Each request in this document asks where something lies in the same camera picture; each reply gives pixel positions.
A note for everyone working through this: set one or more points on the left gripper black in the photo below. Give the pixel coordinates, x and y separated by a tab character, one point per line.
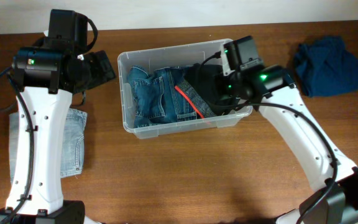
97	68

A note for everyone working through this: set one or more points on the black shorts red grey waistband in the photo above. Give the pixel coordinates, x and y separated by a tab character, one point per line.
204	88

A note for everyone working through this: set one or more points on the navy blue shirt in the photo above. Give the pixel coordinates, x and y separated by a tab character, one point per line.
325	68

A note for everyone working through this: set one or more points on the dark blue jeans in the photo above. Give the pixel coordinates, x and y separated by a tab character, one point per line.
157	100

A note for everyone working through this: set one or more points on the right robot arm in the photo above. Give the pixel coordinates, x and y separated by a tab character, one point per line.
272	92

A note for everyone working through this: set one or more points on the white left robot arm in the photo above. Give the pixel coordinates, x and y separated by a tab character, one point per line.
36	192

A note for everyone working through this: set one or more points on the clear plastic storage bin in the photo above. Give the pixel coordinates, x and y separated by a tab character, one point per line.
152	59

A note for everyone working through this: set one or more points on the light blue folded jeans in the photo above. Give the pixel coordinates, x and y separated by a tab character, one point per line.
73	149

